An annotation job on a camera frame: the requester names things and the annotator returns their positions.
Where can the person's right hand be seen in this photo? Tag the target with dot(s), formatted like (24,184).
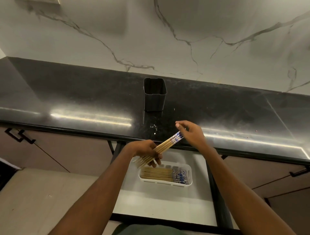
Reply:
(196,135)

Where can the beige cabinet door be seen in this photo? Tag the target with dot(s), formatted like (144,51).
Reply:
(261,174)
(72,152)

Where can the person's left hand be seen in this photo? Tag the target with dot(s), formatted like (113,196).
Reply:
(139,148)

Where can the person's right forearm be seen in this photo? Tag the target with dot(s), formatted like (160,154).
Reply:
(242,193)

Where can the row of patterned chopsticks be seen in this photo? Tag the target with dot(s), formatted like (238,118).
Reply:
(162,173)

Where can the white plastic basket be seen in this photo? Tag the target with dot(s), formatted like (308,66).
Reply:
(167,182)

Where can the white table with black frame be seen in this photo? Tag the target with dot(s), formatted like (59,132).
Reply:
(157,205)

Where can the person's left forearm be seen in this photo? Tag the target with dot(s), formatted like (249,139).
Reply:
(101,191)

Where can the bundle of bamboo chopsticks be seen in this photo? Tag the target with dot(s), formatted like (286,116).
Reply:
(170,142)

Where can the person's left thumb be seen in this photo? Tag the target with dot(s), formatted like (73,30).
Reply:
(157,148)

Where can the black square utensil holder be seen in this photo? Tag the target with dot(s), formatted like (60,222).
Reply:
(155,96)

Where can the green clothing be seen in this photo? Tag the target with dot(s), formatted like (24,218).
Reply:
(150,230)

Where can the person's right thumb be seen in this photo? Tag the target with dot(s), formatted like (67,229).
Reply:
(185,132)

